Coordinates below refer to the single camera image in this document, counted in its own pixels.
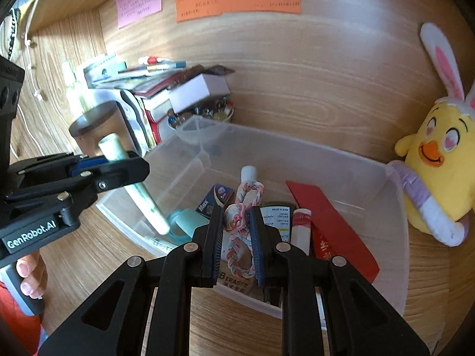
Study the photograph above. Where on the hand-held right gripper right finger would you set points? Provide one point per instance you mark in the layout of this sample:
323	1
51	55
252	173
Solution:
256	244

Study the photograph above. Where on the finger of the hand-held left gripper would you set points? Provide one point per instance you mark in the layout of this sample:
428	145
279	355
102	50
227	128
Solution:
122	172
89	165

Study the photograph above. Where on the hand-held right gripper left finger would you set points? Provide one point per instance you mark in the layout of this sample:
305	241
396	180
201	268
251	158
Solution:
218	244

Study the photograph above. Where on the blue tape roll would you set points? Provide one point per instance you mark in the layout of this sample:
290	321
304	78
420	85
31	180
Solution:
185	222

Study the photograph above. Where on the pale green tube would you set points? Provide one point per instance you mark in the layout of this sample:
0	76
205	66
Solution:
148	207

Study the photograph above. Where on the small red and white bottle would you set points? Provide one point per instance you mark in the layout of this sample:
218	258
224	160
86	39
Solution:
302	230

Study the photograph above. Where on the white squeeze tube with cap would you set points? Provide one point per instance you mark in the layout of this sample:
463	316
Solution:
248	174

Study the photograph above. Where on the red packet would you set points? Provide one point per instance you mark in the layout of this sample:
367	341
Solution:
334	230

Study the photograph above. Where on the clear plastic storage bin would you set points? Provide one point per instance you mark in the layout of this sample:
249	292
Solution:
334	178

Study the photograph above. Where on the person's left hand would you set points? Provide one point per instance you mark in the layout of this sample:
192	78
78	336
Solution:
33	276

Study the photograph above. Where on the black pack with white label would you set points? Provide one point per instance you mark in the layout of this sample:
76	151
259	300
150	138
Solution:
276	222

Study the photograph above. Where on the tan mug with lid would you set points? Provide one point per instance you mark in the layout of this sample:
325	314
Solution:
92	126

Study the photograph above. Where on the small blue box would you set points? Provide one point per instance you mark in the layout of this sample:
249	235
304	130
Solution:
215	198

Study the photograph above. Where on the eraser in paper sleeve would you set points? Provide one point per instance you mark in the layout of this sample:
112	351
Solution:
237	290

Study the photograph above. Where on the small white ointment tube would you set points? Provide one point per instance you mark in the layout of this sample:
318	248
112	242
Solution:
163	244

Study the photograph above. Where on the red and white box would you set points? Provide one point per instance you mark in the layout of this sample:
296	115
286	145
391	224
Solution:
156	118

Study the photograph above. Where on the red book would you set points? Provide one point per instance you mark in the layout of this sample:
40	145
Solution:
156	85

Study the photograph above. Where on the white booklet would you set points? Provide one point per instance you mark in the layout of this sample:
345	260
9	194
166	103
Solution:
104	72

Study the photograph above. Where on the bowl of small items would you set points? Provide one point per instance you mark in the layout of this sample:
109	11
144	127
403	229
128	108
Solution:
207	110

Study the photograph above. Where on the white cardboard box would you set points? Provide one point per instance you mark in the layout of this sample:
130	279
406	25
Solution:
196	92

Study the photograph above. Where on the teal tipped pen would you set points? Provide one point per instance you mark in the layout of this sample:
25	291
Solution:
167	66

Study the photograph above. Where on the red marker pen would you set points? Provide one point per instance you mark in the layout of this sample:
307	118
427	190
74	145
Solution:
150	60

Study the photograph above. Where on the dark brown packet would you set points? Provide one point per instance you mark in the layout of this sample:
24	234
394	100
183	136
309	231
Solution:
219	71

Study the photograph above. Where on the pink sticky note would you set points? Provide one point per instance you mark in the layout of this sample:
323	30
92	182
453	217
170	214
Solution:
139	2

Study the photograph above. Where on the yellow plush chick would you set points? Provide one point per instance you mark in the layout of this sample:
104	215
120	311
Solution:
441	144

